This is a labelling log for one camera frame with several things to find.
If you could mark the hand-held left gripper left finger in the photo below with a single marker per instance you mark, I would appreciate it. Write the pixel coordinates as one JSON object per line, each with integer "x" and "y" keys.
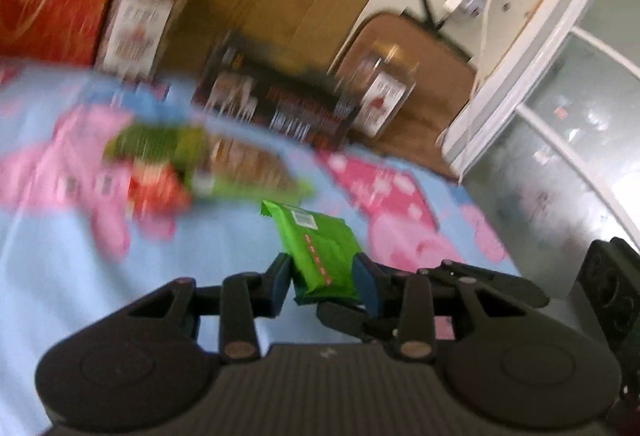
{"x": 279, "y": 287}

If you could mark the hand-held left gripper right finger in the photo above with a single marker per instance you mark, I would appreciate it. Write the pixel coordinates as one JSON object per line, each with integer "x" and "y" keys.
{"x": 367, "y": 287}

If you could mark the small green snack packet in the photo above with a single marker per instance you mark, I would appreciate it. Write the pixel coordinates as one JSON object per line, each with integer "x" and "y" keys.
{"x": 320, "y": 251}

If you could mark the blue printed blanket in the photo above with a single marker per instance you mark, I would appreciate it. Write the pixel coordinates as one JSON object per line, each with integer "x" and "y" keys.
{"x": 210, "y": 246}

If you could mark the large green snack bag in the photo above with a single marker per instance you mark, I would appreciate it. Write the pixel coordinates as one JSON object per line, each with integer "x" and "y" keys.
{"x": 220, "y": 161}

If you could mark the red snack packet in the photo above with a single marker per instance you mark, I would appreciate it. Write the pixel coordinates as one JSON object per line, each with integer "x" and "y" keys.
{"x": 157, "y": 191}

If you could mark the black printed box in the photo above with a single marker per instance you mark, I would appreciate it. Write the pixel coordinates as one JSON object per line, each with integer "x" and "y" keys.
{"x": 280, "y": 101}

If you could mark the gold-lid clear snack jar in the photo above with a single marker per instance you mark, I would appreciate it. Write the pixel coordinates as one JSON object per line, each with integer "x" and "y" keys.
{"x": 385, "y": 91}

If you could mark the brown seat cushion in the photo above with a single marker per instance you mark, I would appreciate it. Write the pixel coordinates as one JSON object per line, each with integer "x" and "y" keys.
{"x": 430, "y": 81}

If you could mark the white furniture edge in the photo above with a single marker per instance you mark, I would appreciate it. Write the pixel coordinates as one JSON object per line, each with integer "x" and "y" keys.
{"x": 540, "y": 41}

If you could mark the gold-lid nut jar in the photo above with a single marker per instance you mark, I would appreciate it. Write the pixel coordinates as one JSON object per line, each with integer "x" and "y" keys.
{"x": 142, "y": 23}

